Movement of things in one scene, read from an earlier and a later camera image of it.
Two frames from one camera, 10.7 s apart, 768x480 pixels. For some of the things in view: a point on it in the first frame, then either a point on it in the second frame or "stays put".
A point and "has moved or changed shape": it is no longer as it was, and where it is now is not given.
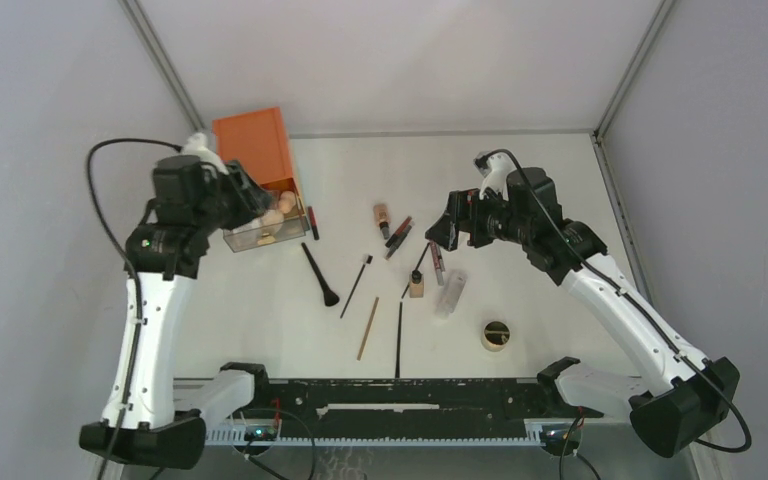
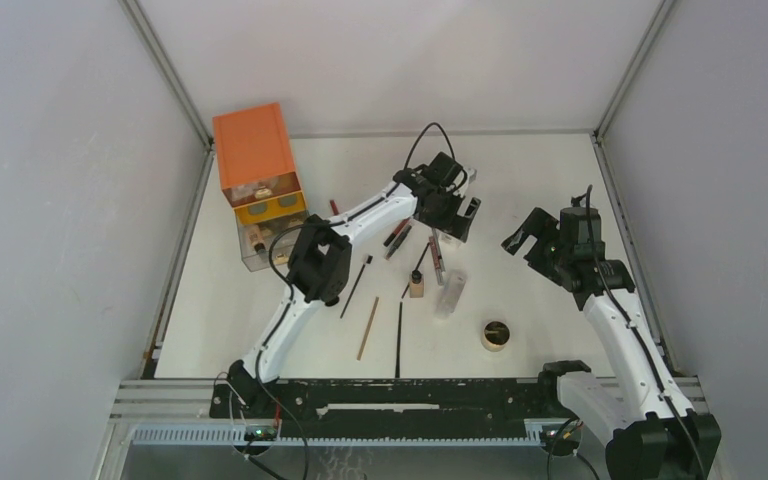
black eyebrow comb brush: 368,260 stays put
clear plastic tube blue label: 450,293 stays put
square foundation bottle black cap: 416,284 stays put
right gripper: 466,208 → 544,226
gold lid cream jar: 495,336 stays put
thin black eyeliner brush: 419,263 stays put
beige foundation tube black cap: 382,218 has moved or changed shape
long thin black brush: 397,371 stays put
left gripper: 252,200 → 458,227
